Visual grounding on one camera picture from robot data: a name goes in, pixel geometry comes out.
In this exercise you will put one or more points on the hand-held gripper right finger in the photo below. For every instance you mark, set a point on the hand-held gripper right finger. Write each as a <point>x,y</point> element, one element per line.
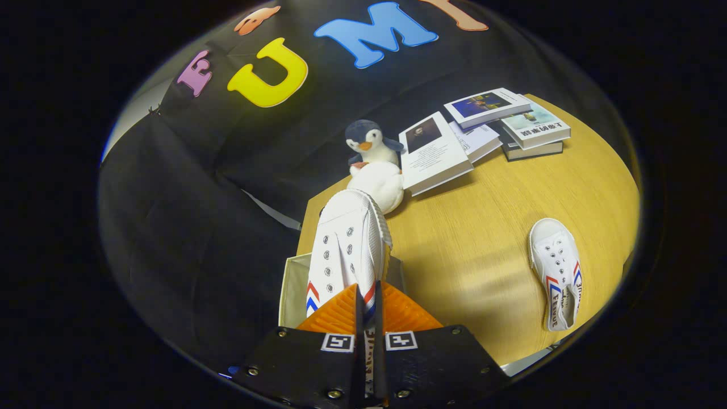
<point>379,363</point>

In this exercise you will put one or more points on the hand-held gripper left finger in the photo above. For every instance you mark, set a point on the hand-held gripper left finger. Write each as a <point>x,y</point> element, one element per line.
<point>359,363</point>

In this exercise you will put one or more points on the beige fabric storage box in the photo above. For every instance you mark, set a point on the beige fabric storage box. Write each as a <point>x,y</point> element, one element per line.
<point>292,289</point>

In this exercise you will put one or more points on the white canvas shoe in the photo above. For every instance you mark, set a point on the white canvas shoe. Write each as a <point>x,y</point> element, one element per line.
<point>346,244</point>
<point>554,255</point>

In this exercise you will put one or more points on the white round plush toy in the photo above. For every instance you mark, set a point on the white round plush toy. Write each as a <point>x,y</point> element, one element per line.
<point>380,182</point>

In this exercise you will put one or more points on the white book with portrait cover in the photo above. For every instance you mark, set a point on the white book with portrait cover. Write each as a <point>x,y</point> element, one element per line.
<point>434,153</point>

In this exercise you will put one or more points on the penguin plush toy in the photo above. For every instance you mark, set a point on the penguin plush toy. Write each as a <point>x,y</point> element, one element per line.
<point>372,145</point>

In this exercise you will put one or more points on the black backdrop cloth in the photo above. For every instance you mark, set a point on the black backdrop cloth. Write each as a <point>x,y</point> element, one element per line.
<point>187,227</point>

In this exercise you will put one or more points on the thin white booklet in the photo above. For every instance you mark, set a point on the thin white booklet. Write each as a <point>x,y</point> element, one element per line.
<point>480,142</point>

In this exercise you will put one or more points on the dark grey book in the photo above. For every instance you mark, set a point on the dark grey book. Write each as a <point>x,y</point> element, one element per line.
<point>534,153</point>

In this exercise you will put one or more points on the white book with blue picture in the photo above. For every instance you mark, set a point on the white book with blue picture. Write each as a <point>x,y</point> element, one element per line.
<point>483,105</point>

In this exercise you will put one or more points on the pale teal cover book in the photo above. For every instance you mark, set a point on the pale teal cover book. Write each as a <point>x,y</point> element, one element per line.
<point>534,128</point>

